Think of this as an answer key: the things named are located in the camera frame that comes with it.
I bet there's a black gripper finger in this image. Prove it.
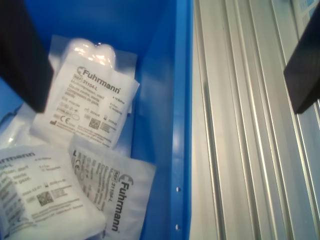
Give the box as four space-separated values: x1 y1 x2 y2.
0 0 56 115
284 9 320 116

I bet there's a white gauze bandage pack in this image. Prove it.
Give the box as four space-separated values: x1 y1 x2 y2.
67 134 158 240
0 144 108 240
48 34 139 83
0 99 35 151
30 62 141 150

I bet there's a white face mask carton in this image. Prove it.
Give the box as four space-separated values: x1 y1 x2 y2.
289 0 319 38

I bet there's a blue plastic storage bin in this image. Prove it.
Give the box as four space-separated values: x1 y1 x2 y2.
0 0 195 240

